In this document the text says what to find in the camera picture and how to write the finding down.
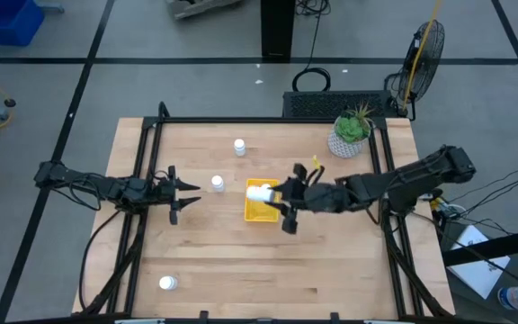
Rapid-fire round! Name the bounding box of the tall black box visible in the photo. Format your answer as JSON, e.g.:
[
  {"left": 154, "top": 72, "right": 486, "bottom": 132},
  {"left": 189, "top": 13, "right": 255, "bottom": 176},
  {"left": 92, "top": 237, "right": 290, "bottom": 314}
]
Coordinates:
[{"left": 260, "top": 0, "right": 297, "bottom": 61}]

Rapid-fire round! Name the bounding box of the blue plastic bin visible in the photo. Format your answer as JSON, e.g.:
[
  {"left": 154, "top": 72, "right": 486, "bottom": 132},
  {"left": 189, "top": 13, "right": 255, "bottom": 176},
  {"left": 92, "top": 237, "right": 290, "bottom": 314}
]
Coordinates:
[{"left": 0, "top": 0, "right": 46, "bottom": 48}]

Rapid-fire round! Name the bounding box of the grey equipment base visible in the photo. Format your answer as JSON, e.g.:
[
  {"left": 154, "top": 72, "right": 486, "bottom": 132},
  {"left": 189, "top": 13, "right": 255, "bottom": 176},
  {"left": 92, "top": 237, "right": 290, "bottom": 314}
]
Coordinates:
[{"left": 165, "top": 0, "right": 244, "bottom": 21}]

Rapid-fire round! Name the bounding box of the black floor fan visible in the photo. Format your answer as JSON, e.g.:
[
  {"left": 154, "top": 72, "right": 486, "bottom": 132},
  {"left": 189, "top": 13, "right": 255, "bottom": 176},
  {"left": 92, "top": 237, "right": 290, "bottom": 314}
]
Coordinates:
[{"left": 383, "top": 19, "right": 447, "bottom": 120}]

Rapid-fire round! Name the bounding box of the green succulent plant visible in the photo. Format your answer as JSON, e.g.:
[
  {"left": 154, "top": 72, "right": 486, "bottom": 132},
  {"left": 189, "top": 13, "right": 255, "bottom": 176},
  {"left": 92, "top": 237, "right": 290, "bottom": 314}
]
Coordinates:
[{"left": 334, "top": 102, "right": 375, "bottom": 145}]

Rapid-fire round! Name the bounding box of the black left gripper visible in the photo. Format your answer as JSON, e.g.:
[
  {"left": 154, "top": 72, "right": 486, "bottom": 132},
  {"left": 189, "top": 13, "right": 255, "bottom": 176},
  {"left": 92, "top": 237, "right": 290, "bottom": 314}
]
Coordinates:
[{"left": 147, "top": 165, "right": 203, "bottom": 226}]

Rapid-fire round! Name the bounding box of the yellow plastic basket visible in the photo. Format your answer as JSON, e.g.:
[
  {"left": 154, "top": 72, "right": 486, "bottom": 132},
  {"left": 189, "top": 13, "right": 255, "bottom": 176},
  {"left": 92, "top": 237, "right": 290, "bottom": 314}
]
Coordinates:
[{"left": 244, "top": 177, "right": 282, "bottom": 224}]

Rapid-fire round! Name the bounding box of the white triangle-patterned plant pot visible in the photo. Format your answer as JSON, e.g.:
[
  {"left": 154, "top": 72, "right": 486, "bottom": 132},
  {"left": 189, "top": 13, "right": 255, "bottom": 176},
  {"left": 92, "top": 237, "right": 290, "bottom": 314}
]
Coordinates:
[{"left": 326, "top": 117, "right": 371, "bottom": 159}]

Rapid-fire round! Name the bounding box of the black metal bar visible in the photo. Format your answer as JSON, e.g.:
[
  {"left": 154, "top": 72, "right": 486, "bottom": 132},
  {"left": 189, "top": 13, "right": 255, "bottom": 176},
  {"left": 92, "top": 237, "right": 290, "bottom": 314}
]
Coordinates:
[{"left": 442, "top": 224, "right": 518, "bottom": 268}]

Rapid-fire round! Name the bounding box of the coiled black cable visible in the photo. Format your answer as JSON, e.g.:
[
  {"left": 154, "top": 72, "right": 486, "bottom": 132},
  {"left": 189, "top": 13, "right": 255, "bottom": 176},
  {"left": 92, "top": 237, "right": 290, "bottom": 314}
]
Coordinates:
[{"left": 290, "top": 13, "right": 333, "bottom": 94}]

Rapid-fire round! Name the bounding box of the black aluminium table frame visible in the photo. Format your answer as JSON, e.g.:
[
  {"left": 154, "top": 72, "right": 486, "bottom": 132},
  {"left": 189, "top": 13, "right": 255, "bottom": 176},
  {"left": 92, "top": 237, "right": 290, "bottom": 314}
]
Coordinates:
[{"left": 72, "top": 101, "right": 457, "bottom": 324}]

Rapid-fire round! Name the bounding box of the white cardboard box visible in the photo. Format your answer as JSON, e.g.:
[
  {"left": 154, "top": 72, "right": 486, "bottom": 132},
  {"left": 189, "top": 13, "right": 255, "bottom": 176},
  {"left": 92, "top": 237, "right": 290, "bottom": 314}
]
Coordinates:
[{"left": 446, "top": 223, "right": 513, "bottom": 302}]

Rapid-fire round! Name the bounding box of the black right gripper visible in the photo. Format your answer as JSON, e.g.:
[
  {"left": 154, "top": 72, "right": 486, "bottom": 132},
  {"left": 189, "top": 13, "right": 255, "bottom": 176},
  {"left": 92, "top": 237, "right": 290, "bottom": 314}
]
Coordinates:
[{"left": 264, "top": 163, "right": 348, "bottom": 236}]

